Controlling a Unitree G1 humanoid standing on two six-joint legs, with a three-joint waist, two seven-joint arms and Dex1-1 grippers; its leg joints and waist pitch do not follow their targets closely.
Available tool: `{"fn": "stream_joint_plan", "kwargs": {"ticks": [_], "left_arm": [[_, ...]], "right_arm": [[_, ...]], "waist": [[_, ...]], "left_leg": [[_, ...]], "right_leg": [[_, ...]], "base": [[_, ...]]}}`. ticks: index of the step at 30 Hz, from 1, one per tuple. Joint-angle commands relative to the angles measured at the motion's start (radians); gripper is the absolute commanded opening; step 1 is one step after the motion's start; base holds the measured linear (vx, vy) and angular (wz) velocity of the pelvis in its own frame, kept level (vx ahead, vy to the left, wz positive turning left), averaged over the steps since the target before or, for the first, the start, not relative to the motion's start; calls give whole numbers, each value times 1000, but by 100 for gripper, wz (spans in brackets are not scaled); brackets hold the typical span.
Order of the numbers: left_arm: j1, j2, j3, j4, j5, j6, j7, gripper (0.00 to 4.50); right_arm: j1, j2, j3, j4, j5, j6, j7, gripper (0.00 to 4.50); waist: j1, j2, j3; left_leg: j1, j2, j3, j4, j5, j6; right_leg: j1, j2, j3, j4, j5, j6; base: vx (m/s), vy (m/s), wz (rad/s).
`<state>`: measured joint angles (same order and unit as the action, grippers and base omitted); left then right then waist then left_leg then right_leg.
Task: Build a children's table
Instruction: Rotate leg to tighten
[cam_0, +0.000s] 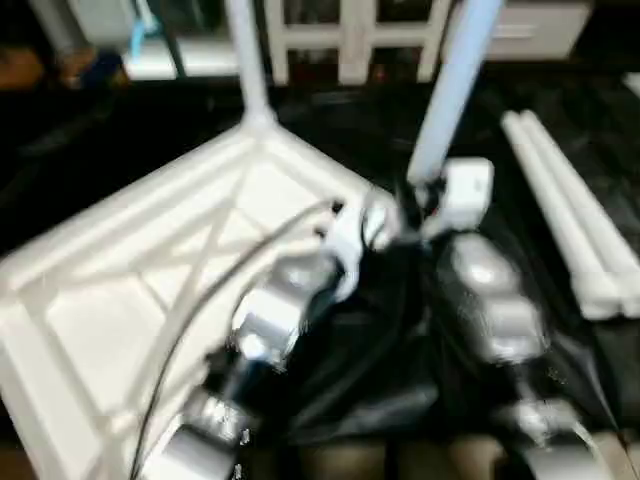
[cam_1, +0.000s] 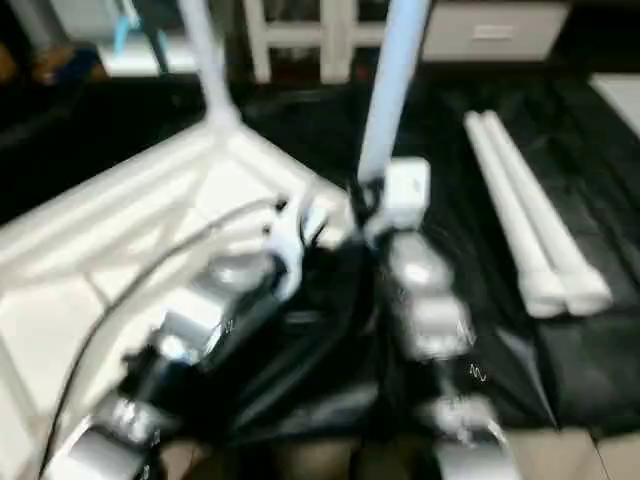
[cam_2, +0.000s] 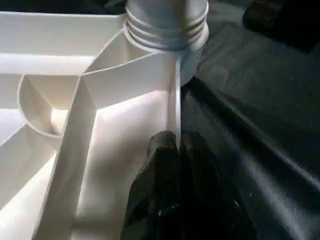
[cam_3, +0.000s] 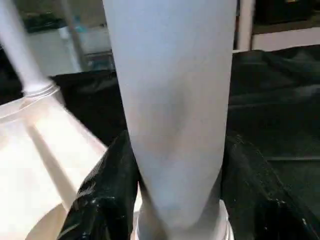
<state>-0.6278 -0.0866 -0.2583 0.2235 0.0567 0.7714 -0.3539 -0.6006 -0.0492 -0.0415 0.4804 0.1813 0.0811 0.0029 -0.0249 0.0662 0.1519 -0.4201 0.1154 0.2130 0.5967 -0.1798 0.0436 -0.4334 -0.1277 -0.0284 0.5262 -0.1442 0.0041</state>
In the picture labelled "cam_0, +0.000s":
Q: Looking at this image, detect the black work mat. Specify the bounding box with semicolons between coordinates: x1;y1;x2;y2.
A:
0;60;640;451

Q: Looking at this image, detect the white drawer unit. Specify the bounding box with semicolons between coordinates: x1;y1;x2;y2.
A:
488;0;593;61

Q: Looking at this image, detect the white plastic table leg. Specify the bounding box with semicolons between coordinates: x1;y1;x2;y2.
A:
224;0;278;128
499;112;623;323
519;109;640;317
404;0;507;187

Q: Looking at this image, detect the turquoise plastic stool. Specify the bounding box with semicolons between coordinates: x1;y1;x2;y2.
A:
128;0;163;63

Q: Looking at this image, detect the grey metal pole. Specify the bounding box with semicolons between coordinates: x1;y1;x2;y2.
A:
156;0;189;79

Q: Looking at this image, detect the white plastic table top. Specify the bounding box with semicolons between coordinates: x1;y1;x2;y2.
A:
0;112;403;480

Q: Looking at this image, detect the blue box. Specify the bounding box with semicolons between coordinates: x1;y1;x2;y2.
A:
72;50;129;89

